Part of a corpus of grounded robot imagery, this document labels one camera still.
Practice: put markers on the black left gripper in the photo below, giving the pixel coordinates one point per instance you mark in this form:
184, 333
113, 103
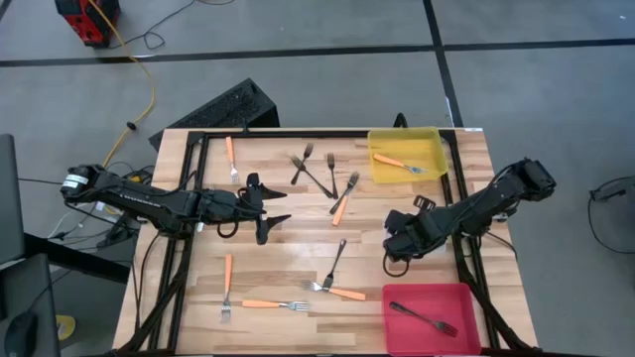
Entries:
223, 205

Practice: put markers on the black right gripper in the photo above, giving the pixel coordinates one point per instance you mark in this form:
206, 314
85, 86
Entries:
417, 233

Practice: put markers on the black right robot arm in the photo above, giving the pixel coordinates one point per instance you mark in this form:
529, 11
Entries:
496, 198

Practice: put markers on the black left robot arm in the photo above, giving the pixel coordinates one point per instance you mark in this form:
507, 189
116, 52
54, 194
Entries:
134, 198

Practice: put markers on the yellow plastic bin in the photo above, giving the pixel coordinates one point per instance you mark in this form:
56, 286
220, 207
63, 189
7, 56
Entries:
407, 141

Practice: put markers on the red plastic bin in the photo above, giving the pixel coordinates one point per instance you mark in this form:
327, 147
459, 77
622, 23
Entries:
412, 337

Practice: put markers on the black perforated metal box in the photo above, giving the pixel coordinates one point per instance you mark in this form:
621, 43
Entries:
223, 109

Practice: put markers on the black clamp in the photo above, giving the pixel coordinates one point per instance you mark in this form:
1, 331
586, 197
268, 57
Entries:
397, 123

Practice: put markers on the black base beam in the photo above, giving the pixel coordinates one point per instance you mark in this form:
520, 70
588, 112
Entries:
74, 258

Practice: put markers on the yellow round object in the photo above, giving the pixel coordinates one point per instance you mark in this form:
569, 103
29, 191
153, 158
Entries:
67, 327

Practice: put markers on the dark grey side desk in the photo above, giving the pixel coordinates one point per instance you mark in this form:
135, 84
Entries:
35, 297

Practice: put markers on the dark grey monitor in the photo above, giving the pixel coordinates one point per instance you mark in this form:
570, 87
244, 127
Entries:
10, 198

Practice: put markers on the red black equipment case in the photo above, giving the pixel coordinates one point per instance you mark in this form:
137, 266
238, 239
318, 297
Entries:
84, 22

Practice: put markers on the black computer mouse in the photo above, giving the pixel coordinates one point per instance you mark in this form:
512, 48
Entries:
20, 334

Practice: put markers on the white strip on frame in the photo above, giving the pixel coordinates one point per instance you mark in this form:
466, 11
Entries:
200, 227

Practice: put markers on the black aluminium table frame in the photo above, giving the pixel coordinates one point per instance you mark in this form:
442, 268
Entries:
297, 134

